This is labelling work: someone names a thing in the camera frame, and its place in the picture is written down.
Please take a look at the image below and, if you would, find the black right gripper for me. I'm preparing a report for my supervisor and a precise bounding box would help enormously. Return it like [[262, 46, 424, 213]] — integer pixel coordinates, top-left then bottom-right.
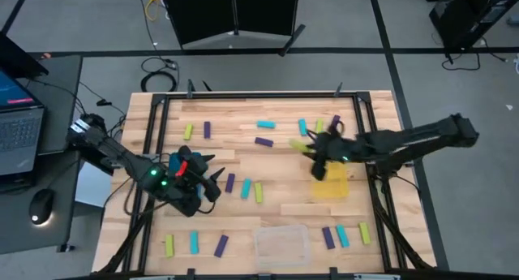
[[303, 129, 360, 182]]

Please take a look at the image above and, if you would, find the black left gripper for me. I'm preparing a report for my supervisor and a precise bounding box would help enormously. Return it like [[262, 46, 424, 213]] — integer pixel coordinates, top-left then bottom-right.
[[176, 145, 225, 203]]

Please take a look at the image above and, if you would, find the teal plastic bin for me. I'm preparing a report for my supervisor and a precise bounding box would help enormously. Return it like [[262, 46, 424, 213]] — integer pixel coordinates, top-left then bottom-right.
[[168, 151, 204, 200]]

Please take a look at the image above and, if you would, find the yellow plastic bin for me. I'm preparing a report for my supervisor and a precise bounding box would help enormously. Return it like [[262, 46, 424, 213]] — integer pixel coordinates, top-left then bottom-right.
[[311, 160, 350, 200]]

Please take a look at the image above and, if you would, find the clear plastic bin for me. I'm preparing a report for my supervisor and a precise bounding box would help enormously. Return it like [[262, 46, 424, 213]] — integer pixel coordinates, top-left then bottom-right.
[[253, 224, 312, 271]]

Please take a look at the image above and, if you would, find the black desk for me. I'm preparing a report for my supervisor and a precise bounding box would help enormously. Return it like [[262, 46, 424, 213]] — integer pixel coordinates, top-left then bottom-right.
[[0, 54, 84, 256]]

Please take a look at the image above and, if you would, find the black partition panel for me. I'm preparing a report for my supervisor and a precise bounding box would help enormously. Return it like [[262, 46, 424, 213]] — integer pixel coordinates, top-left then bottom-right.
[[159, 0, 307, 58]]

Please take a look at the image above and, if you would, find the black computer mouse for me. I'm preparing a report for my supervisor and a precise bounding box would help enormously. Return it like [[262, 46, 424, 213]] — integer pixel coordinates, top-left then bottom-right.
[[28, 188, 56, 226]]

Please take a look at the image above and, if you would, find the grey laptop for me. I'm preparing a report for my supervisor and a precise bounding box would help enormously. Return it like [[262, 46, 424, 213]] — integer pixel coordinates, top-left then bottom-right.
[[0, 67, 45, 178]]

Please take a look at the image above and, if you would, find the black cabinet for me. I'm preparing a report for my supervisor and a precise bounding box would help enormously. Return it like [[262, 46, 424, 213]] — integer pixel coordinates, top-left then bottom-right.
[[428, 0, 519, 50]]

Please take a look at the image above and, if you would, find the black monitor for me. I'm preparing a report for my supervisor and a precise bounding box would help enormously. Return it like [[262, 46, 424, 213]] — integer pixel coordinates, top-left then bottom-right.
[[0, 32, 49, 79]]

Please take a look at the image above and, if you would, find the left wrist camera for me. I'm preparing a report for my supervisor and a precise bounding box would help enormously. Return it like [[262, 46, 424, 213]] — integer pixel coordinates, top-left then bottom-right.
[[176, 192, 203, 218]]

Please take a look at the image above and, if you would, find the black aluminium table frame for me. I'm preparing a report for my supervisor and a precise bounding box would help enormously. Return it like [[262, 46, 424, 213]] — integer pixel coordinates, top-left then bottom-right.
[[97, 91, 435, 279]]

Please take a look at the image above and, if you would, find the black coiled cable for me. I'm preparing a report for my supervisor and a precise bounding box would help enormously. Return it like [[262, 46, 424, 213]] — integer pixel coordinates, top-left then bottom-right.
[[135, 0, 180, 93]]

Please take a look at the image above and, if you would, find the black floor cable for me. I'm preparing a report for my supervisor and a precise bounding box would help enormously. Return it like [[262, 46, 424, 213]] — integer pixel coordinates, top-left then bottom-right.
[[440, 48, 508, 72]]

